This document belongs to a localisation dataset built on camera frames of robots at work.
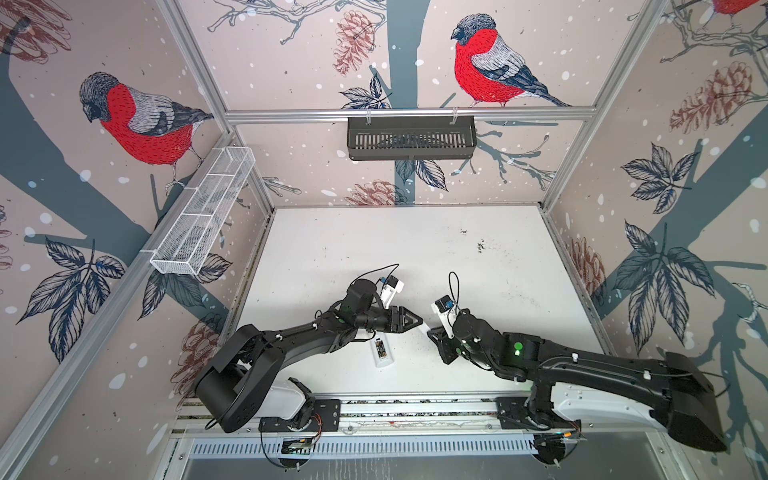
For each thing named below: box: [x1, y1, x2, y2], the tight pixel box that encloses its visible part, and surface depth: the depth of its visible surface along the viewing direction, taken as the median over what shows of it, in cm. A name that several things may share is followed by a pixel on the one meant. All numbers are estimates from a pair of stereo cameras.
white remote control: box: [370, 334, 394, 368], surface depth 85 cm
